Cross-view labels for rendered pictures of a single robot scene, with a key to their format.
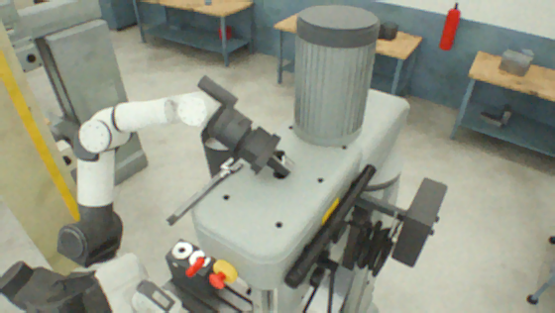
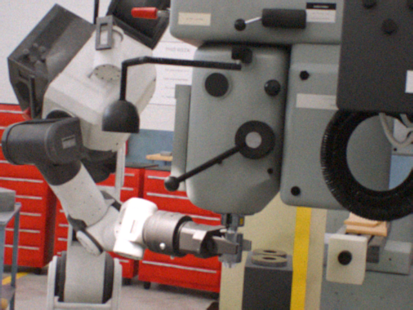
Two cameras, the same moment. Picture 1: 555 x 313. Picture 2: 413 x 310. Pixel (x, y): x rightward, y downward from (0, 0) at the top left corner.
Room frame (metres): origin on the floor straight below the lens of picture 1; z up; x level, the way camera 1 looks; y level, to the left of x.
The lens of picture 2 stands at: (0.04, -1.39, 1.50)
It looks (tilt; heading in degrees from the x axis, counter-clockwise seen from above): 3 degrees down; 69
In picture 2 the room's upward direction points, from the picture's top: 4 degrees clockwise
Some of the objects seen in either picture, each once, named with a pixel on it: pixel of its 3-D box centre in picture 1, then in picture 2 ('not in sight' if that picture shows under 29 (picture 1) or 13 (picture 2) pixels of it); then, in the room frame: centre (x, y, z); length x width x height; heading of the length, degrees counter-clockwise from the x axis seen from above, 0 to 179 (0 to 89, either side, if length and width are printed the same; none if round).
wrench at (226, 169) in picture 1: (205, 189); not in sight; (0.58, 0.17, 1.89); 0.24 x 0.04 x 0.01; 148
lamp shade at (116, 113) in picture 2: not in sight; (121, 115); (0.42, 0.04, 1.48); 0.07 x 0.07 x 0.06
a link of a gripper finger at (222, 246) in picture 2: not in sight; (222, 247); (0.62, -0.03, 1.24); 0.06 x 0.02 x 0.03; 128
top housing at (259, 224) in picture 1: (283, 193); not in sight; (0.66, -0.02, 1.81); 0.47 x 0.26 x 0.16; 146
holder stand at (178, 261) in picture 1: (194, 266); (266, 292); (0.93, 0.39, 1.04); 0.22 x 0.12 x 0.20; 63
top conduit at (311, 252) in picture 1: (336, 217); not in sight; (0.59, -0.15, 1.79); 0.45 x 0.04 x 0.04; 146
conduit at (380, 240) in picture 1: (368, 244); (379, 154); (0.76, -0.32, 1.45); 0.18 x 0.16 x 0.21; 146
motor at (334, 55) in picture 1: (332, 75); not in sight; (0.85, -0.15, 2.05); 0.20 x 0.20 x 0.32
